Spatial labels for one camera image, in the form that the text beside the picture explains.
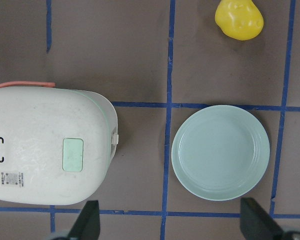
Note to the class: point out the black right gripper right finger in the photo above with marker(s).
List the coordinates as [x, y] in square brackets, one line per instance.
[256, 223]

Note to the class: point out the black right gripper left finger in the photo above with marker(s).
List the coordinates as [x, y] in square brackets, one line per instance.
[87, 226]

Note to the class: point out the white and green rice cooker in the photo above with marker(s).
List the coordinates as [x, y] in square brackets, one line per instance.
[56, 145]

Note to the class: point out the light green plate near pepper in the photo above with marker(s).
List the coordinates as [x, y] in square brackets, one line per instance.
[220, 153]

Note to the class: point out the yellow bell pepper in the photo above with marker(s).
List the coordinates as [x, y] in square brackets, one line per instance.
[239, 19]

